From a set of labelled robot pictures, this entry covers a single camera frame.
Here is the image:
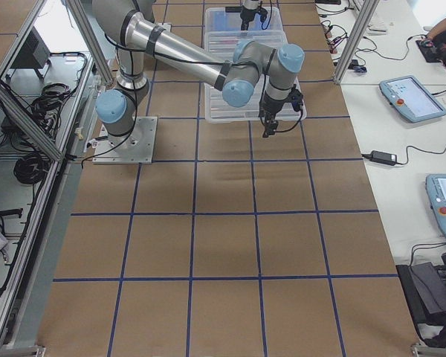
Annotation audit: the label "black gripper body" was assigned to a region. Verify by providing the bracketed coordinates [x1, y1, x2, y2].
[259, 86, 293, 120]
[240, 6, 258, 22]

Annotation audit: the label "clear plastic box lid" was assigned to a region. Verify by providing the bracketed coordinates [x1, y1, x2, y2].
[204, 30, 307, 123]

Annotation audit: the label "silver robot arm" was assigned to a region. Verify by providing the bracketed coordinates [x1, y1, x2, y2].
[92, 1, 305, 138]
[240, 0, 259, 30]

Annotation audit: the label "black power adapter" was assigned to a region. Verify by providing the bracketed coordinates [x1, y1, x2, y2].
[369, 150, 398, 166]

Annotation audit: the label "blue teach pendant far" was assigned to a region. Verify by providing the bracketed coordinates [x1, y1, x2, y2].
[379, 75, 446, 123]

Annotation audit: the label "black laptop bag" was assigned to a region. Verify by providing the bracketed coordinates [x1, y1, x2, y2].
[396, 262, 446, 326]

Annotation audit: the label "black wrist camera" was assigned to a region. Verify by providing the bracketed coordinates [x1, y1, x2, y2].
[288, 84, 304, 112]
[257, 7, 268, 30]

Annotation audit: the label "black box latch handle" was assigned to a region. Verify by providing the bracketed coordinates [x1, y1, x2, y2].
[224, 6, 242, 13]

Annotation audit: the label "aluminium frame post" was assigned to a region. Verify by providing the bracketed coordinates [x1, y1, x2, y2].
[334, 0, 379, 85]

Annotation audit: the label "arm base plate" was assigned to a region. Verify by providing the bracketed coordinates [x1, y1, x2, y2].
[92, 116, 158, 164]

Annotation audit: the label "coiled black cables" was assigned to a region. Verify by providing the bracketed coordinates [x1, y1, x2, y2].
[13, 152, 49, 185]

